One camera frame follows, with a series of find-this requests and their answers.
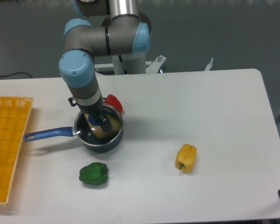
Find glass pot lid blue knob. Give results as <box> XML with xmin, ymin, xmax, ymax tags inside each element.
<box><xmin>74</xmin><ymin>104</ymin><xmax>123</xmax><ymax>148</ymax></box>

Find triangular toasted bread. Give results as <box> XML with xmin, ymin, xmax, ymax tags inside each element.
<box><xmin>84</xmin><ymin>114</ymin><xmax>121</xmax><ymax>140</ymax></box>

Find dark blue saucepan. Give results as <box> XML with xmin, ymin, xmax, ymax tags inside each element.
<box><xmin>23</xmin><ymin>98</ymin><xmax>124</xmax><ymax>154</ymax></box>

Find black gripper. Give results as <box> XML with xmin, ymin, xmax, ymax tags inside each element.
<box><xmin>68</xmin><ymin>96</ymin><xmax>112</xmax><ymax>133</ymax></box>

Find green bell pepper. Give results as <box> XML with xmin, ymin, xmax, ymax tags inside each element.
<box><xmin>79</xmin><ymin>162</ymin><xmax>109</xmax><ymax>185</ymax></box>

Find yellow bell pepper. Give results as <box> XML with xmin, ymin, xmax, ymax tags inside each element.
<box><xmin>175</xmin><ymin>144</ymin><xmax>197</xmax><ymax>173</ymax></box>

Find yellow woven basket tray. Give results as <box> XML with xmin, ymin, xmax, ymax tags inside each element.
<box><xmin>0</xmin><ymin>96</ymin><xmax>34</xmax><ymax>204</ymax></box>

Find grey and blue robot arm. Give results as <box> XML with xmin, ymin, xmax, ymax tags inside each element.
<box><xmin>59</xmin><ymin>0</ymin><xmax>150</xmax><ymax>133</ymax></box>

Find white bracket right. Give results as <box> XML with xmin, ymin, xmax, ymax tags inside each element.
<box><xmin>204</xmin><ymin>57</ymin><xmax>214</xmax><ymax>71</ymax></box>

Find black cable on floor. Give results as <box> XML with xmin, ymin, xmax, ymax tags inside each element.
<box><xmin>0</xmin><ymin>71</ymin><xmax>34</xmax><ymax>79</ymax></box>

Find red bell pepper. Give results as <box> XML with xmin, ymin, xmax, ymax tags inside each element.
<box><xmin>104</xmin><ymin>94</ymin><xmax>123</xmax><ymax>113</ymax></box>

